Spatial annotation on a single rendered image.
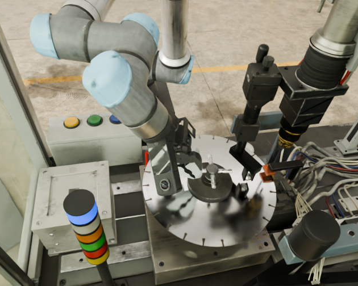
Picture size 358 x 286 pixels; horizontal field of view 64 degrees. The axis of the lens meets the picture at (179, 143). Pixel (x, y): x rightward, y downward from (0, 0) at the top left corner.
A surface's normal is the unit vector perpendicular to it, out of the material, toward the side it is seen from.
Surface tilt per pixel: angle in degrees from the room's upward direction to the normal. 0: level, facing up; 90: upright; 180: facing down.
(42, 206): 0
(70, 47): 81
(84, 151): 90
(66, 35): 52
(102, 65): 32
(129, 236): 0
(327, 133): 0
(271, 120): 90
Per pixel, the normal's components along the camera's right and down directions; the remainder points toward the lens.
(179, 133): -0.46, -0.50
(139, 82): 0.87, -0.10
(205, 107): 0.06, -0.68
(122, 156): 0.21, 0.73
